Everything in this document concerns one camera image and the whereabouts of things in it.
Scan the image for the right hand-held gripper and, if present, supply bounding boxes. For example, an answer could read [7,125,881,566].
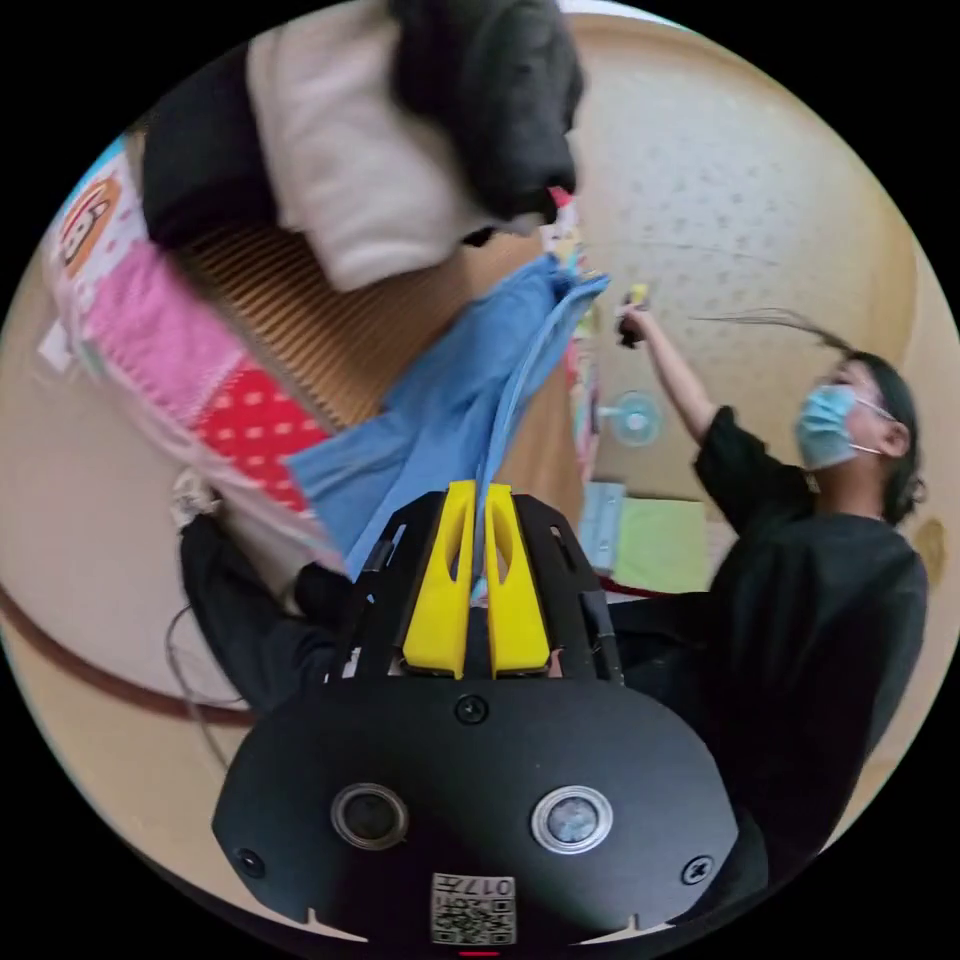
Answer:
[614,282,652,352]

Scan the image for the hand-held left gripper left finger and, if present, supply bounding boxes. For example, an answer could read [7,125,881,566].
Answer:
[401,480,478,681]

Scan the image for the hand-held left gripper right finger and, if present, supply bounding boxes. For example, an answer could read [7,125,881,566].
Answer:
[485,483,551,679]

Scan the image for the light blue jeans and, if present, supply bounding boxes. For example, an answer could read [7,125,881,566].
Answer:
[287,253,611,601]

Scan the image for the person's right forearm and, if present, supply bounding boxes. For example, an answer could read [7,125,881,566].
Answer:
[638,311,723,445]

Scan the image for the light blue fan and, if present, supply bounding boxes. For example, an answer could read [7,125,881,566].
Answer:
[596,388,666,450]

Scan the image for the person's body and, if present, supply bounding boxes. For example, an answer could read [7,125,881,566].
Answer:
[178,307,932,925]

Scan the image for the pile of clothes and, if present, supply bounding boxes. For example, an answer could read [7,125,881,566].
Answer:
[140,0,587,295]

